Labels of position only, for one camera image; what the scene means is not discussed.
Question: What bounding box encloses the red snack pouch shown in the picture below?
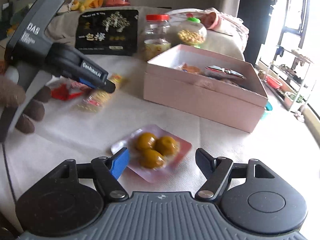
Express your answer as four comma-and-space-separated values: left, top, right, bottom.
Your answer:
51, 81, 92, 101

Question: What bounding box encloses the yellow oat bar packet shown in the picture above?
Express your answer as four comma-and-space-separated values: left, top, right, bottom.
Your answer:
76, 73, 128, 113

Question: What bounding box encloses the brown gloved hand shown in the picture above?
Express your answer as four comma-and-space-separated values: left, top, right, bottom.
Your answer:
1, 75, 51, 134

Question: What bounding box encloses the grey covered sofa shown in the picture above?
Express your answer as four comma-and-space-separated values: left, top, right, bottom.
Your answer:
46, 7, 247, 61

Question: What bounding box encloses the black plum snack bag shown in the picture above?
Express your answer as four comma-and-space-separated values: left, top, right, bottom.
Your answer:
75, 9, 139, 56

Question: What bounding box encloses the yellow plush toy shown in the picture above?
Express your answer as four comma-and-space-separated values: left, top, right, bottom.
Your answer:
68, 0, 104, 12

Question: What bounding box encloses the pink cardboard box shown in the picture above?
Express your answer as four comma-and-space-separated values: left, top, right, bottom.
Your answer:
143, 45, 268, 133

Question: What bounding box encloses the red lid plastic jar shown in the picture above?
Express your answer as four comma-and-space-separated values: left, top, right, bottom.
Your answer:
144, 14, 171, 61

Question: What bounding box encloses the green lid round jar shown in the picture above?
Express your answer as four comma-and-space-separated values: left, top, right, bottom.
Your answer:
177, 17, 207, 48

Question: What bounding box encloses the white metal shelf rack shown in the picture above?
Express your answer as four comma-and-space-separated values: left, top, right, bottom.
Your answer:
255, 45, 317, 113

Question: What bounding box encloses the pink patterned blanket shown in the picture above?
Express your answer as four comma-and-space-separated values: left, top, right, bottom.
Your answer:
168, 8, 249, 42

